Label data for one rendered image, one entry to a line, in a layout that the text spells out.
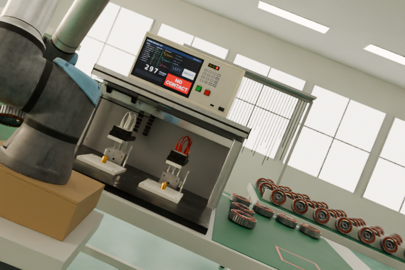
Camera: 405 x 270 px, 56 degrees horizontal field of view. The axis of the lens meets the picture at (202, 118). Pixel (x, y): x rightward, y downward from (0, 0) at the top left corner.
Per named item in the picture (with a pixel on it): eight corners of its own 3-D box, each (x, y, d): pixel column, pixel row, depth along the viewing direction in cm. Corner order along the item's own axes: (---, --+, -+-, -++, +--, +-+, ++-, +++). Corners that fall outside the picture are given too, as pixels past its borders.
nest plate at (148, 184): (177, 204, 130) (178, 200, 130) (137, 186, 132) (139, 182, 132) (182, 196, 145) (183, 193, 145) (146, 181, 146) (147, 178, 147)
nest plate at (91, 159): (114, 175, 132) (115, 172, 132) (75, 158, 133) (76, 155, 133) (125, 171, 147) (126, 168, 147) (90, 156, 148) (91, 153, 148)
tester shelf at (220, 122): (247, 139, 147) (251, 128, 147) (90, 73, 153) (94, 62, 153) (242, 138, 191) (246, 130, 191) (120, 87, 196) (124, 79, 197)
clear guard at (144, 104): (149, 118, 124) (156, 101, 124) (83, 90, 126) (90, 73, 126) (165, 122, 157) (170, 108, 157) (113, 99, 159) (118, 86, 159)
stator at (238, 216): (224, 214, 157) (228, 205, 157) (248, 222, 159) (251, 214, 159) (232, 223, 146) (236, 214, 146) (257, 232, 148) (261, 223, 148)
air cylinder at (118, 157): (120, 166, 152) (125, 153, 152) (103, 159, 152) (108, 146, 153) (123, 166, 157) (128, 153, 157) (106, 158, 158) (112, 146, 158)
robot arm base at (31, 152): (44, 186, 71) (67, 138, 72) (-22, 152, 73) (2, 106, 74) (78, 183, 86) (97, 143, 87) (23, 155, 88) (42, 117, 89)
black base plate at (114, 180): (205, 235, 115) (208, 228, 115) (19, 152, 120) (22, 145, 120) (211, 207, 162) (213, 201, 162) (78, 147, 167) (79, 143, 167)
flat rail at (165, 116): (234, 150, 147) (237, 143, 147) (91, 88, 152) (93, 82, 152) (234, 149, 148) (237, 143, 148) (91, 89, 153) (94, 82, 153)
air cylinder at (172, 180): (175, 191, 150) (180, 178, 150) (157, 183, 151) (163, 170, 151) (176, 189, 155) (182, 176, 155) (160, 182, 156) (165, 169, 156)
